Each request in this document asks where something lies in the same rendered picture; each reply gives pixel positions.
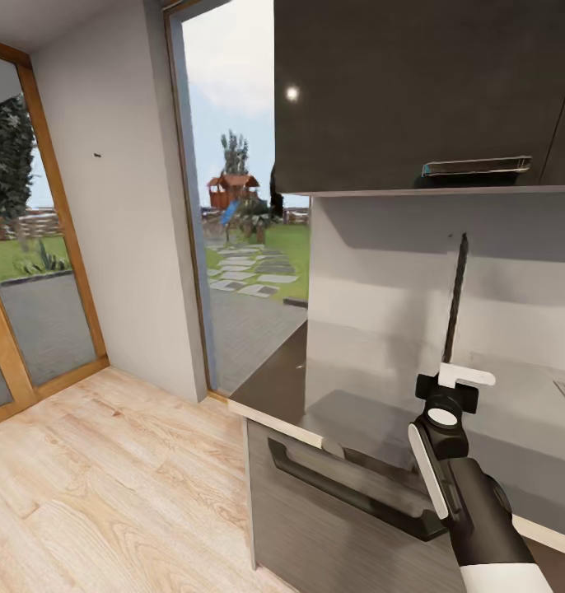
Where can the dishwasher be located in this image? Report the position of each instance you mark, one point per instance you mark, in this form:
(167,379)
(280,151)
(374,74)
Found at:
(326,525)

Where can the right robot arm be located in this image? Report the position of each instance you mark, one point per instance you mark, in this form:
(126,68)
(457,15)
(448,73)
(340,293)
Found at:
(491,553)

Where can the cabinet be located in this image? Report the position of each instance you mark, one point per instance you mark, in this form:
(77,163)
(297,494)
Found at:
(419,97)

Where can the fixed window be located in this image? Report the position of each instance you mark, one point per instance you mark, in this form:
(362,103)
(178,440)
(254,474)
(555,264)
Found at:
(250,247)

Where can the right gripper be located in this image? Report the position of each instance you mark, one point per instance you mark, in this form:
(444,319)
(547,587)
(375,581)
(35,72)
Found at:
(463,395)

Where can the poster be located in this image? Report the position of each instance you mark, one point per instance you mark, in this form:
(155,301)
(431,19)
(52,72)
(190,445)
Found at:
(456,299)

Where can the door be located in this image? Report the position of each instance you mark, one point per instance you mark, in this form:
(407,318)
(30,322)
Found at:
(50,335)

